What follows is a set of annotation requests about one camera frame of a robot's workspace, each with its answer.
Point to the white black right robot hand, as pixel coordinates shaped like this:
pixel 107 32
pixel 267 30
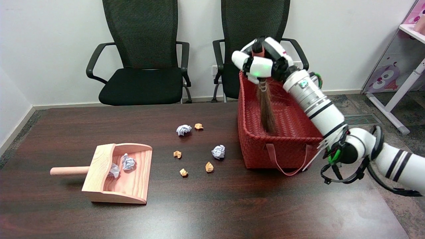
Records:
pixel 262 66

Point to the red woven basket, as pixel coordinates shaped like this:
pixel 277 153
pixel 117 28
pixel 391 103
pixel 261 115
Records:
pixel 285 151

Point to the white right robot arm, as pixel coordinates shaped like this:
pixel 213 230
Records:
pixel 315 99

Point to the black mesh office chair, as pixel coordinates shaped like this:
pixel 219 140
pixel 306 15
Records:
pixel 139 86
pixel 245 20

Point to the orange crumpled paper ball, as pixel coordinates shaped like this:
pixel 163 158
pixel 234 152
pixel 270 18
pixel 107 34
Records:
pixel 183 172
pixel 198 126
pixel 209 167
pixel 177 154

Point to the white crumpled paper ball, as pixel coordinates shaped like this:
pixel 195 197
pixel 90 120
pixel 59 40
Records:
pixel 183 129
pixel 128 162
pixel 114 171
pixel 218 151

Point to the metal floor vent grille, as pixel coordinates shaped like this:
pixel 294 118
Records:
pixel 362 119

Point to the wooden dustpan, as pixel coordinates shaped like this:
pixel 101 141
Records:
pixel 129 186

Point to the white wall socket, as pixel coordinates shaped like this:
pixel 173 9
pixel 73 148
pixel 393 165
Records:
pixel 214 70
pixel 298 64

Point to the white children's desk frame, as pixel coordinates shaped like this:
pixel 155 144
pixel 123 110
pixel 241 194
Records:
pixel 388 106

